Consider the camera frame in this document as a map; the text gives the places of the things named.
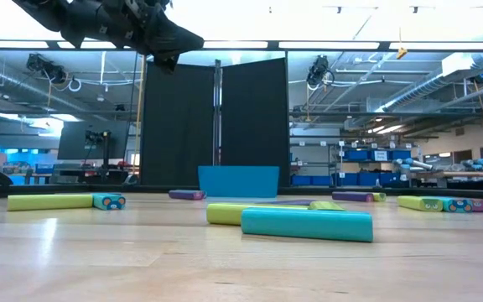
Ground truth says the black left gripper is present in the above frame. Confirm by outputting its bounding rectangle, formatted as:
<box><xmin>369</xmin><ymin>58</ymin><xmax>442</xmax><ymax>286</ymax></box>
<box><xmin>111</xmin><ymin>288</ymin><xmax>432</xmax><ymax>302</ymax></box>
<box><xmin>98</xmin><ymin>0</ymin><xmax>205</xmax><ymax>56</ymax></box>

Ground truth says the teal rectangular block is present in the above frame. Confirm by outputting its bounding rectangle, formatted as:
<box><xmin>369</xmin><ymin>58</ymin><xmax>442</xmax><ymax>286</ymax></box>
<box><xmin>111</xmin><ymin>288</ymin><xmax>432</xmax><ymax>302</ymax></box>
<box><xmin>91</xmin><ymin>192</ymin><xmax>127</xmax><ymax>211</ymax></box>
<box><xmin>436</xmin><ymin>196</ymin><xmax>475</xmax><ymax>214</ymax></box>
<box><xmin>240</xmin><ymin>208</ymin><xmax>375</xmax><ymax>243</ymax></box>

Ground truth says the black folding partition screen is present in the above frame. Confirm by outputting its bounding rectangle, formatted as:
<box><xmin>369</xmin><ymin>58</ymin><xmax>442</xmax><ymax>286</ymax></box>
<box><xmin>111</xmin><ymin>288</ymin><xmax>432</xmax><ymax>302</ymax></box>
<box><xmin>140</xmin><ymin>57</ymin><xmax>291</xmax><ymax>188</ymax></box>

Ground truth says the black hanging ceiling device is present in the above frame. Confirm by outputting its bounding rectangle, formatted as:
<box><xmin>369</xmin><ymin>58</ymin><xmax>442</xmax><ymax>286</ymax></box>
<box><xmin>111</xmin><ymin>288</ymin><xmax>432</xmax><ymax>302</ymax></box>
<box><xmin>25</xmin><ymin>53</ymin><xmax>69</xmax><ymax>85</ymax></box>
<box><xmin>306</xmin><ymin>54</ymin><xmax>335</xmax><ymax>89</ymax></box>

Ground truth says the large dark display screen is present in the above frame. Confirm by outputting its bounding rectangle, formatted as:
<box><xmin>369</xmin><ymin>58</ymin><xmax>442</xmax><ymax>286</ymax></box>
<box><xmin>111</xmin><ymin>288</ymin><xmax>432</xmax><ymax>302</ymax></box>
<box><xmin>56</xmin><ymin>120</ymin><xmax>130</xmax><ymax>161</ymax></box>

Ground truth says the blue plastic bin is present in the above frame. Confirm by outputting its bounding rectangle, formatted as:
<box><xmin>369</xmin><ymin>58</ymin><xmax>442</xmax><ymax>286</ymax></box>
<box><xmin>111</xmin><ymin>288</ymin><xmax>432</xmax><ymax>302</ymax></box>
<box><xmin>197</xmin><ymin>165</ymin><xmax>281</xmax><ymax>199</ymax></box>

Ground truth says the metal storage shelf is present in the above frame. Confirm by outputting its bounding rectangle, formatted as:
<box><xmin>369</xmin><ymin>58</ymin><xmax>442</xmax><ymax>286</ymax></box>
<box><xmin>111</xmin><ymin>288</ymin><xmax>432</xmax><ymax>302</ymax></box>
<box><xmin>290</xmin><ymin>140</ymin><xmax>419</xmax><ymax>188</ymax></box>

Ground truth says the yellow hanging tag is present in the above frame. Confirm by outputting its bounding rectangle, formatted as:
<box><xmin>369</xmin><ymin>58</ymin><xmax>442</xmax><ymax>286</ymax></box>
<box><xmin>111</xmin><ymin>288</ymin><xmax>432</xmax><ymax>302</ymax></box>
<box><xmin>395</xmin><ymin>25</ymin><xmax>409</xmax><ymax>60</ymax></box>

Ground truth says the white ceiling box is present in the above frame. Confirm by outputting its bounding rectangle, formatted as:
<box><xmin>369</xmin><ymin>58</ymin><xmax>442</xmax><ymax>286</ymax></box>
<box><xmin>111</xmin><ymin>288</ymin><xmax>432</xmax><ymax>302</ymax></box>
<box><xmin>441</xmin><ymin>52</ymin><xmax>483</xmax><ymax>77</ymax></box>

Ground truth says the wooden workbench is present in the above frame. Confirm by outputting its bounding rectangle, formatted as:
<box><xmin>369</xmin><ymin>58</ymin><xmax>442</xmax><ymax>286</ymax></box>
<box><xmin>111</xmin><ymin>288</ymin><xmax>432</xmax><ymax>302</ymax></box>
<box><xmin>411</xmin><ymin>169</ymin><xmax>483</xmax><ymax>180</ymax></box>

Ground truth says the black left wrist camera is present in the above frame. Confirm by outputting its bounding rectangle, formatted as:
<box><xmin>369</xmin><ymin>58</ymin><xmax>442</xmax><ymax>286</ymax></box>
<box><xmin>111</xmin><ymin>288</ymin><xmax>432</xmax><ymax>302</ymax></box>
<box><xmin>153</xmin><ymin>52</ymin><xmax>180</xmax><ymax>73</ymax></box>

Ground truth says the silver ventilation duct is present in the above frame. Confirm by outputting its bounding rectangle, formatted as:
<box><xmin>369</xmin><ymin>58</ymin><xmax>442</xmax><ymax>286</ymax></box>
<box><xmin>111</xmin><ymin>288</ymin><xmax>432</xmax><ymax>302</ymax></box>
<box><xmin>0</xmin><ymin>56</ymin><xmax>83</xmax><ymax>113</ymax></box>
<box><xmin>375</xmin><ymin>49</ymin><xmax>483</xmax><ymax>114</ymax></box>

